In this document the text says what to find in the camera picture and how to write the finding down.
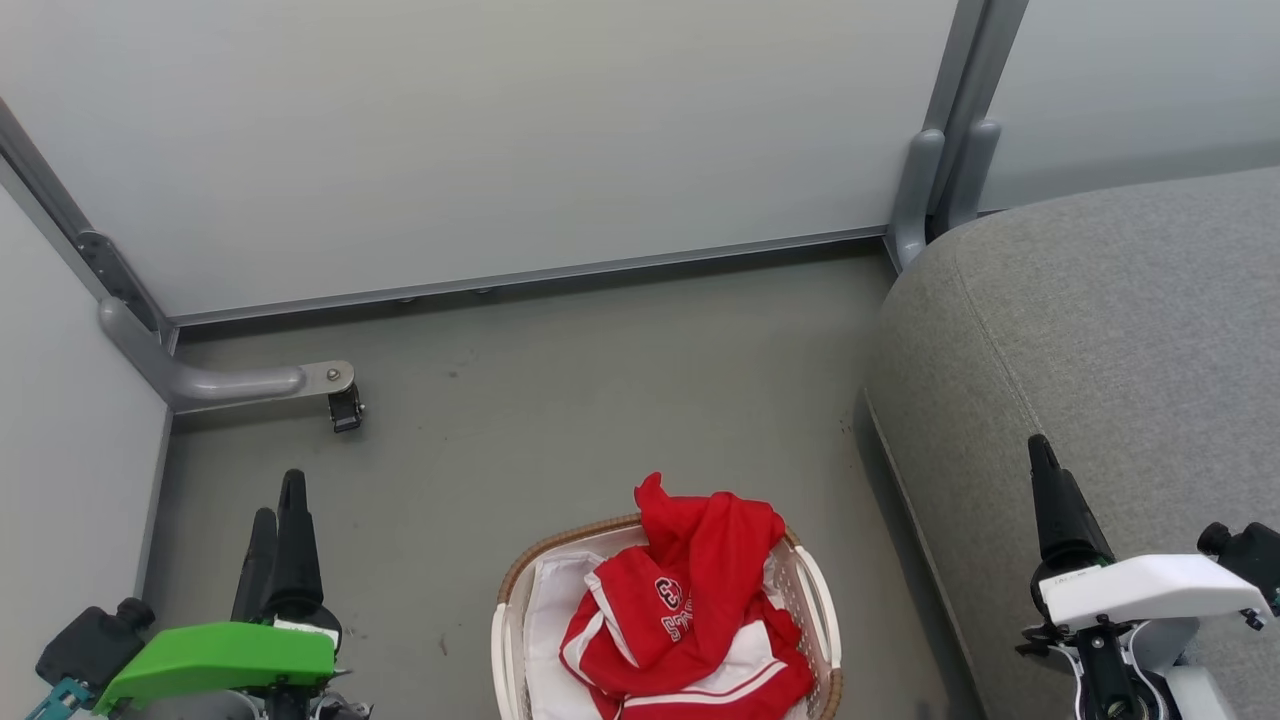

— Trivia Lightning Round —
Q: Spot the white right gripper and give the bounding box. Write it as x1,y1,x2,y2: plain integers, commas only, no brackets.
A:
1027,433,1274,634

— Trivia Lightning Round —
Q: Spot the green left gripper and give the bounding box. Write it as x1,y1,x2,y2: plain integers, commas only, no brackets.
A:
95,468,343,715

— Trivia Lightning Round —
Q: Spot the red and white jersey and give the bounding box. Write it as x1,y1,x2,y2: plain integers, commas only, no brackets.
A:
558,472,817,720

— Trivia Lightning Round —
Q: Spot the grey fabric sofa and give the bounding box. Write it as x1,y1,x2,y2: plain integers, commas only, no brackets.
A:
864,165,1280,720

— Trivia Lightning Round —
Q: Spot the grey metal partition foot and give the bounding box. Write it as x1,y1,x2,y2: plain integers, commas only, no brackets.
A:
97,296,357,414

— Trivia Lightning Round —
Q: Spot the white laundry basket brown rim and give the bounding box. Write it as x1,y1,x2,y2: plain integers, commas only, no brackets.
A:
490,512,845,720

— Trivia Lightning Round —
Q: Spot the white cloth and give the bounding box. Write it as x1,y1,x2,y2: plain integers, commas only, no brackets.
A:
521,548,641,720

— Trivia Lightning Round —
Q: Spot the teal cable connector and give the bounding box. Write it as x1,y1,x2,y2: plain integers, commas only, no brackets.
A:
24,677,97,720

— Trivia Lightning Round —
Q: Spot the grey partition bottom rail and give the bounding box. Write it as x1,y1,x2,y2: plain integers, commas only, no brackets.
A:
165,227,891,327

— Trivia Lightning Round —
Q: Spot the grey partition post with feet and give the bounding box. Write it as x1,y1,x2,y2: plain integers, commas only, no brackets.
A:
884,0,1031,274

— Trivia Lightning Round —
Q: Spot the grey partition corner post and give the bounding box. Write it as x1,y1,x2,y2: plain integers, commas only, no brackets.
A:
0,98,179,353

